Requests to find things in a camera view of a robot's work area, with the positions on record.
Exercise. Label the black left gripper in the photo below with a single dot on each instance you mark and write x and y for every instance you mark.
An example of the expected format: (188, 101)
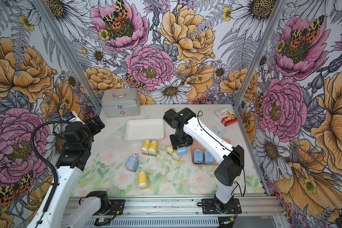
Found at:
(92, 125)

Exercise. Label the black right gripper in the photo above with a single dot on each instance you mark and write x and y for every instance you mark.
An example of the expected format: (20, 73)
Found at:
(175, 143)

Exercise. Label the blue pencil sharpener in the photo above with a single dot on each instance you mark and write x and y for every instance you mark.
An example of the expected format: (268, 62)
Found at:
(198, 157)
(132, 163)
(208, 158)
(181, 151)

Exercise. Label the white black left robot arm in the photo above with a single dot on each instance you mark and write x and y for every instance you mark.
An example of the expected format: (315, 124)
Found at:
(69, 167)

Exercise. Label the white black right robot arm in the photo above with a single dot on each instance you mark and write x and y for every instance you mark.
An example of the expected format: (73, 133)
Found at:
(230, 159)

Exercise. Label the yellow pencil sharpener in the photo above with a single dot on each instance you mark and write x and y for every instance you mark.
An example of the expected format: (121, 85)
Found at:
(175, 156)
(145, 147)
(142, 180)
(170, 149)
(153, 148)

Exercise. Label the red white small box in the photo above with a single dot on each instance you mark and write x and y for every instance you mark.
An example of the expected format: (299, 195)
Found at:
(226, 117)

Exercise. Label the silver metal case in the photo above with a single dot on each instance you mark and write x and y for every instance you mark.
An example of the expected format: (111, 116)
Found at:
(121, 102)

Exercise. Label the white plastic tray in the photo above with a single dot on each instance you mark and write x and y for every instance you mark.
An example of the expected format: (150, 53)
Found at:
(144, 129)

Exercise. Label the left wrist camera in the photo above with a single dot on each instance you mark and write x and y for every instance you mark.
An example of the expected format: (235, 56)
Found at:
(71, 116)

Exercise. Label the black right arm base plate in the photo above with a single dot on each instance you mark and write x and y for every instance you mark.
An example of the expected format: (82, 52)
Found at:
(215, 206)

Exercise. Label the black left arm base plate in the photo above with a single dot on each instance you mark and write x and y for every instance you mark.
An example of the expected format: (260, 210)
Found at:
(116, 207)

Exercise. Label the aluminium rail frame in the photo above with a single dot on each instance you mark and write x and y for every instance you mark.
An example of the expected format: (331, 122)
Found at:
(258, 211)

